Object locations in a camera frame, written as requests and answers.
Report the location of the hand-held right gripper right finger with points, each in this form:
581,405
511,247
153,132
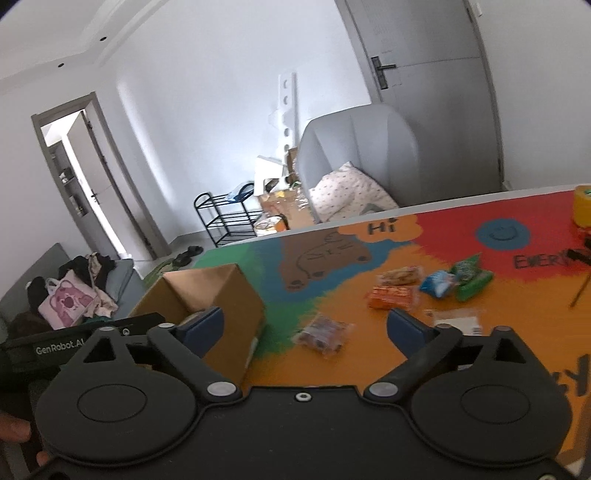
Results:
404,330

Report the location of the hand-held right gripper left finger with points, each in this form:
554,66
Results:
203,328

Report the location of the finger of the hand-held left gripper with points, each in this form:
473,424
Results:
143,323

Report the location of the orange snack packet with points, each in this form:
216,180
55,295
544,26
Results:
390,297

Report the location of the brown cardboard box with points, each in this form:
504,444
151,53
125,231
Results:
235,300

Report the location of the white packet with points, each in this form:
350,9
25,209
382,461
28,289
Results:
455,323

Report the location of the beige snack packet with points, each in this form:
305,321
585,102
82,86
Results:
399,276

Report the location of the clear packet of brown snacks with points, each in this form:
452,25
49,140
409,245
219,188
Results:
323,334

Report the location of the small green snack packet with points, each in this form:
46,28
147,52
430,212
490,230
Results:
475,284
466,265

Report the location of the person's left hand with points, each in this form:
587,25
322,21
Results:
14,429

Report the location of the grey sofa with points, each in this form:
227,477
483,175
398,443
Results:
121,277

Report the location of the green floor mat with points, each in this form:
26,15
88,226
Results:
159,270

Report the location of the pile of clothes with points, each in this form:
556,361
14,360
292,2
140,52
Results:
99,272

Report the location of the colourful printed table mat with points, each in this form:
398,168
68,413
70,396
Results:
351,286

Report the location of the dark slipper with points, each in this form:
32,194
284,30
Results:
194,250
180,261

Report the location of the pink tote bag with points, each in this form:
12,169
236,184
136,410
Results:
69,300

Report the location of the black shoe rack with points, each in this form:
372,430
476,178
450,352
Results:
231,225

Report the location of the clear plastic bag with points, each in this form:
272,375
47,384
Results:
270,226

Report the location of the blue and white bag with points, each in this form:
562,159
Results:
240,191

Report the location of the open white door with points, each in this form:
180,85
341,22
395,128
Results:
106,184

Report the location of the white dotted pillow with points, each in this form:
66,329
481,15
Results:
346,189

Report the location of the white foam block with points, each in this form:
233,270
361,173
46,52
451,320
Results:
268,170

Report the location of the grey padded chair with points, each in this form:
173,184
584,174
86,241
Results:
360,138

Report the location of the yellow tape roll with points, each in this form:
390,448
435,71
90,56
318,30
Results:
584,203

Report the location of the grey door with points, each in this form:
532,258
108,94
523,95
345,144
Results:
438,92

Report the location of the white foam board with holes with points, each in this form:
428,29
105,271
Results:
286,92

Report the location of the grey door frame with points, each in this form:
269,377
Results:
60,111

